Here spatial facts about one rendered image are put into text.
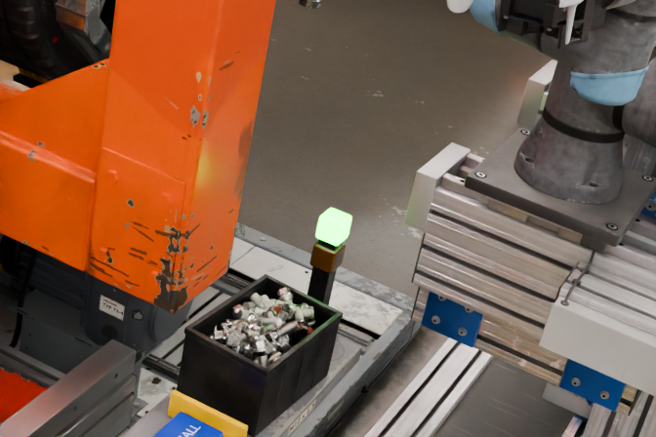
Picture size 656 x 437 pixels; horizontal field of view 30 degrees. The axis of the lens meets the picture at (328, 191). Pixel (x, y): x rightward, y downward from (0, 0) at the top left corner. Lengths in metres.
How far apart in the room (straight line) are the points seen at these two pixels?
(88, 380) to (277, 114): 1.94
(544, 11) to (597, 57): 0.19
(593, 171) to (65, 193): 0.75
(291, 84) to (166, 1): 2.32
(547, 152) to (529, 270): 0.18
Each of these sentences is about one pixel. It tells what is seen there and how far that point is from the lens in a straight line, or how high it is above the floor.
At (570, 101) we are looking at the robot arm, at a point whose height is 0.95.
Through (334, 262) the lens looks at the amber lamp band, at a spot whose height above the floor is 0.59.
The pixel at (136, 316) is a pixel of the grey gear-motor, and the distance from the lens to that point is 2.12.
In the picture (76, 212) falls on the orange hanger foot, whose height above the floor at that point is 0.62.
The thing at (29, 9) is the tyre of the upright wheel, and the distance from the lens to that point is 2.15.
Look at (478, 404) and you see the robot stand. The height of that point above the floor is 0.21.
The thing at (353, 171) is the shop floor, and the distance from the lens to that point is 3.45.
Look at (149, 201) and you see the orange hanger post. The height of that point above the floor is 0.69.
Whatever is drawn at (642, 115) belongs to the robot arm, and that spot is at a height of 0.97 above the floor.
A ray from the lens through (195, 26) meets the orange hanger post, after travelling 1.60.
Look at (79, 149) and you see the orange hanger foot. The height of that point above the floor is 0.71.
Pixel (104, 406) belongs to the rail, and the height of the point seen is 0.33.
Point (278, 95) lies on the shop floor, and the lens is 3.82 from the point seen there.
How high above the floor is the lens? 1.55
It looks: 28 degrees down
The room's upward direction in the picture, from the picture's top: 12 degrees clockwise
